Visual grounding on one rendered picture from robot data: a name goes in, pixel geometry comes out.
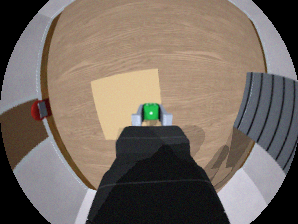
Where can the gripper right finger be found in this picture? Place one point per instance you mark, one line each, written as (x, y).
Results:
(164, 117)

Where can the tan flat mat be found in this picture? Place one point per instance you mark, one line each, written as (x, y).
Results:
(118, 97)

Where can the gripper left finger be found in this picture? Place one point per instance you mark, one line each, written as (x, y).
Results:
(136, 118)

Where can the green die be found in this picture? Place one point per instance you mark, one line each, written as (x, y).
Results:
(151, 111)

